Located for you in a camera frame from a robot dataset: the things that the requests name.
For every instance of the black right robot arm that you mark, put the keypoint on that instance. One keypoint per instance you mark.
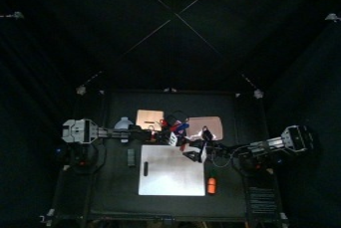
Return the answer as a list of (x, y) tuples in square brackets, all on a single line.
[(274, 145)]

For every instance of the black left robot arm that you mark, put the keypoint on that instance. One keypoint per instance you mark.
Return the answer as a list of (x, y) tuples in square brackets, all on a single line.
[(88, 131)]

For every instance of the red plastic cup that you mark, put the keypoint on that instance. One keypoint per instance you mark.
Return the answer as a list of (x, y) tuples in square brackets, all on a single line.
[(176, 129)]

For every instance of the blue plastic utensil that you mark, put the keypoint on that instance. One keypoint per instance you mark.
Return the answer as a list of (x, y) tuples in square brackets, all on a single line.
[(182, 127)]

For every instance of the white plastic cutting board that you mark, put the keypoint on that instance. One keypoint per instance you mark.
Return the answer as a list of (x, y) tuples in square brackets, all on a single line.
[(172, 172)]

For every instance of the light wooden box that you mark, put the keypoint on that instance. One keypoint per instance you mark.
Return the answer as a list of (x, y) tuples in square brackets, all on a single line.
[(148, 119)]

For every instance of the pink plastic tray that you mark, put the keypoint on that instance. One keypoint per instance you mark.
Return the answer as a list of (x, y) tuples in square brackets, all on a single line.
[(208, 124)]

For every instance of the orange toy carrot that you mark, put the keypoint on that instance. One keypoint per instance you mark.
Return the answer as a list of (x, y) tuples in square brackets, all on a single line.
[(211, 185)]

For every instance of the pale blue bottle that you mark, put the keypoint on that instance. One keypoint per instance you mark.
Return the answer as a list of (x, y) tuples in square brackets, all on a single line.
[(123, 124)]

